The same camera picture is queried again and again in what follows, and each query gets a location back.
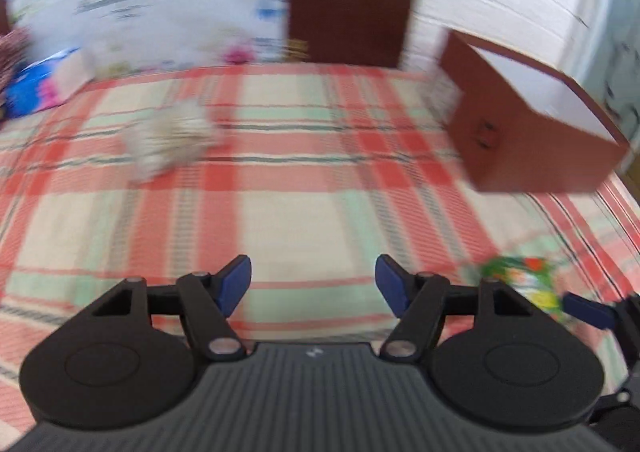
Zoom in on green snack packet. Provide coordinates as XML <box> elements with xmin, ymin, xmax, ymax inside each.
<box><xmin>479</xmin><ymin>256</ymin><xmax>563</xmax><ymax>322</ymax></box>

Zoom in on brown wooden drawer box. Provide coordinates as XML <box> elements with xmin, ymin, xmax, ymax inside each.
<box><xmin>439</xmin><ymin>29</ymin><xmax>631</xmax><ymax>194</ymax></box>

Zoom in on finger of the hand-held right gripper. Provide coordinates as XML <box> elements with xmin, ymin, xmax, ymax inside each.
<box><xmin>562</xmin><ymin>292</ymin><xmax>640</xmax><ymax>358</ymax></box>

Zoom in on small pink toy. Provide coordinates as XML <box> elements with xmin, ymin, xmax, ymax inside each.
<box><xmin>224</xmin><ymin>44</ymin><xmax>253</xmax><ymax>66</ymax></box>

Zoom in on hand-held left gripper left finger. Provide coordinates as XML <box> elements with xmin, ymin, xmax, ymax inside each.
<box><xmin>92</xmin><ymin>254</ymin><xmax>253</xmax><ymax>362</ymax></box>

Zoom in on red plaid blanket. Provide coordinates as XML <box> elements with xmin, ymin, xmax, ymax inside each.
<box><xmin>0</xmin><ymin>64</ymin><xmax>640</xmax><ymax>435</ymax></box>

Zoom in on blue plastic bag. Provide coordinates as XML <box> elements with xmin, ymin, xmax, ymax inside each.
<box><xmin>4</xmin><ymin>49</ymin><xmax>83</xmax><ymax>119</ymax></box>

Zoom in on white crumpled packet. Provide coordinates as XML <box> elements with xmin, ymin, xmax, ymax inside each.
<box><xmin>124</xmin><ymin>101</ymin><xmax>222</xmax><ymax>184</ymax></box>

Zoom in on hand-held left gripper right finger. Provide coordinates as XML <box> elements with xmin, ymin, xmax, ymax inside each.
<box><xmin>375</xmin><ymin>254</ymin><xmax>533</xmax><ymax>362</ymax></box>

